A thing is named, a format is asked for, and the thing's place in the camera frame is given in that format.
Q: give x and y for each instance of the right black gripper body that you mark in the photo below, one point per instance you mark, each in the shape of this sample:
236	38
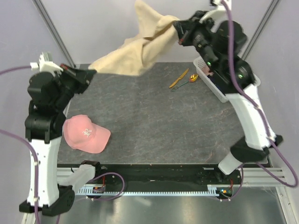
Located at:
197	33

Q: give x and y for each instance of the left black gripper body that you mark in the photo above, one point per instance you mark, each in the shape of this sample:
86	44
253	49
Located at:
70	79

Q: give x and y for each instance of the beige cloth napkin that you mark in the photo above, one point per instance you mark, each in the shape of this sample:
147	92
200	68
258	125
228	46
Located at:
138	54

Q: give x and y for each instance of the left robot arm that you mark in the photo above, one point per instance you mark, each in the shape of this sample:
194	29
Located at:
51	91

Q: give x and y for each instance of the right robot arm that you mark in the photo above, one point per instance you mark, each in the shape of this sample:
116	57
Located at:
235	79

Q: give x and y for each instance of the yellow plastic knife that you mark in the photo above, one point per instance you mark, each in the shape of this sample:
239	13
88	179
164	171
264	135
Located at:
179	78

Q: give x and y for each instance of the pink cloth in basket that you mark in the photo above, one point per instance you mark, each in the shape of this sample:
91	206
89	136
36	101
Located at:
206	70

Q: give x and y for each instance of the pink baseball cap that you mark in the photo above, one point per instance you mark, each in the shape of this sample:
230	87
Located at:
81	133

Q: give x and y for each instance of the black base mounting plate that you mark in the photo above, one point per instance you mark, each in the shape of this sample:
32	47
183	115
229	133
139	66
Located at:
185	173

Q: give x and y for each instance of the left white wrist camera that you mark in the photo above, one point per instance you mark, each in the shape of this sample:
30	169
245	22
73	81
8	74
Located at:
45	64

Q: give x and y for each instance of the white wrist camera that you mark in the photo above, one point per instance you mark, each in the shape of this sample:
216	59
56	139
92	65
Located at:
218	11
45	64

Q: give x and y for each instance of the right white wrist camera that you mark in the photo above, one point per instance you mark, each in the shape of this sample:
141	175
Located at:
218	11

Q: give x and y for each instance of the colourful spoon green handle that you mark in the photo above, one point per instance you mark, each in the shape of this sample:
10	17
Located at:
192	79

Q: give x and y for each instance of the left aluminium frame post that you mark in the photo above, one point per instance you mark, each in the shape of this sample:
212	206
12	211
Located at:
54	32

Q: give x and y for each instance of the aluminium frame post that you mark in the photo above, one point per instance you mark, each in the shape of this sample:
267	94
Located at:
262	24
54	32

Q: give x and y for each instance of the right aluminium frame post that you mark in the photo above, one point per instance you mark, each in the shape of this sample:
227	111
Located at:
262	24

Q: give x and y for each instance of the aluminium front rail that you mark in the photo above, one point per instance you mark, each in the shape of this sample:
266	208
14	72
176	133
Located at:
253	177

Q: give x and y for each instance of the white slotted cable duct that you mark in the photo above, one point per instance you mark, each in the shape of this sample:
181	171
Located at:
96	191

